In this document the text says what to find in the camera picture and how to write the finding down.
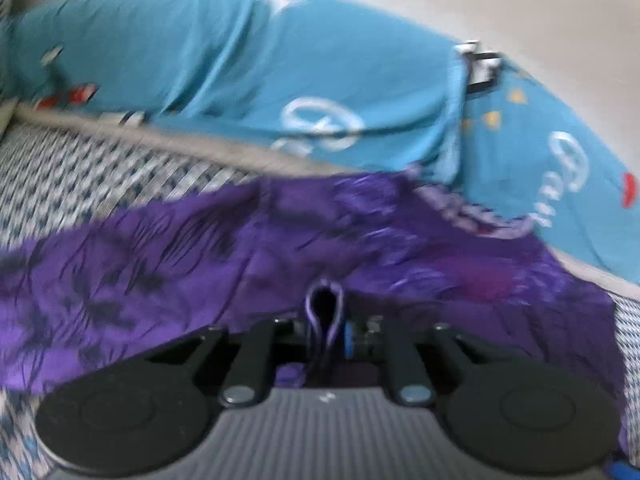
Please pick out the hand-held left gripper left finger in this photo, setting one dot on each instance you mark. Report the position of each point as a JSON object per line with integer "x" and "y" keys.
{"x": 287, "y": 332}

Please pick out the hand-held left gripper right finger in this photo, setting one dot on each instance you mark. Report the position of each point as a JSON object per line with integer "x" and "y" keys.
{"x": 348, "y": 342}

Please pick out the purple floral garment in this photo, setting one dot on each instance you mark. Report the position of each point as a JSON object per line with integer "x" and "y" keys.
{"x": 200, "y": 270}

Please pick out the houndstooth patterned mattress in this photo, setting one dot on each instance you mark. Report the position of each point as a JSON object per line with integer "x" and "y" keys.
{"x": 100, "y": 175}

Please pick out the blue printed bed bumper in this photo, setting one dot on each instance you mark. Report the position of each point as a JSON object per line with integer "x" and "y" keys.
{"x": 200, "y": 60}

